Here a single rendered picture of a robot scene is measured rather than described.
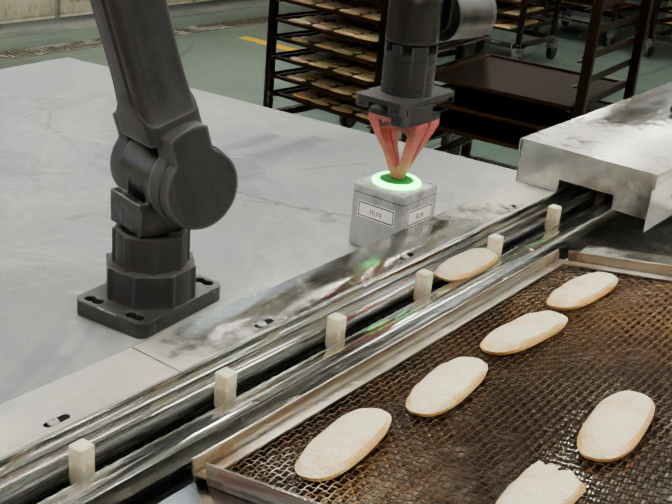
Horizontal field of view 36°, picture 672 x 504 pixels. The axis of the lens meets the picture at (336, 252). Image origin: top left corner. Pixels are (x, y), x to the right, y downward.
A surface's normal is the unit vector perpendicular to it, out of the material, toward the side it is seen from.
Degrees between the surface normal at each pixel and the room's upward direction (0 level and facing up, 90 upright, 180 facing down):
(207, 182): 90
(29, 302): 0
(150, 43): 91
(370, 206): 90
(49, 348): 0
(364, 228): 90
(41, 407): 0
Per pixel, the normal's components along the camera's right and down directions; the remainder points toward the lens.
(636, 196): -0.61, 0.26
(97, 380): 0.08, -0.92
